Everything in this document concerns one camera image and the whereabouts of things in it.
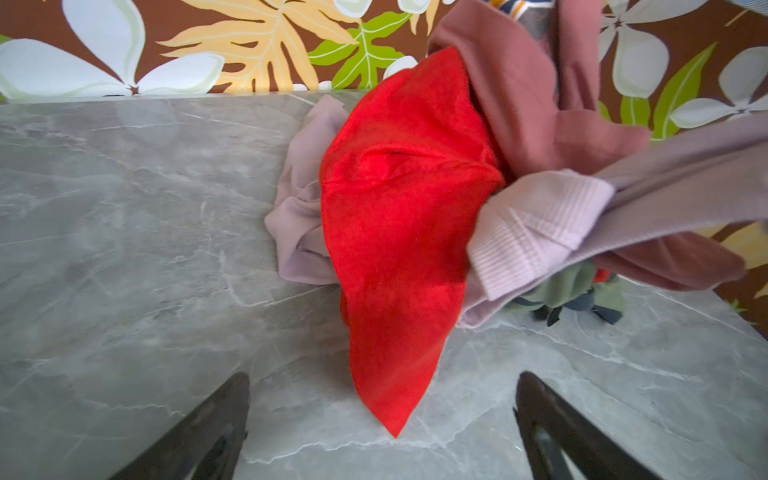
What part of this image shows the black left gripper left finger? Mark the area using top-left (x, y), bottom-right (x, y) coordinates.
top-left (112, 372), bottom-right (250, 479)

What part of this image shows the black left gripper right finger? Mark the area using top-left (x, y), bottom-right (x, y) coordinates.
top-left (514, 371), bottom-right (658, 479)

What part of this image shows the light pink ribbed cloth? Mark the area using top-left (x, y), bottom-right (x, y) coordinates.
top-left (265, 96), bottom-right (767, 328)

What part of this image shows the green cloth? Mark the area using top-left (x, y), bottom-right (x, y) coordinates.
top-left (505, 261), bottom-right (625, 326)

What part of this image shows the red cloth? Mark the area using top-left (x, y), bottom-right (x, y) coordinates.
top-left (320, 48), bottom-right (504, 436)

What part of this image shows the dusty rose cloth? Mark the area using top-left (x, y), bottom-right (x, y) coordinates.
top-left (430, 1), bottom-right (745, 300)

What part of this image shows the grey striped cloth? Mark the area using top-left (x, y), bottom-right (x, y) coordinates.
top-left (488, 0), bottom-right (556, 39)

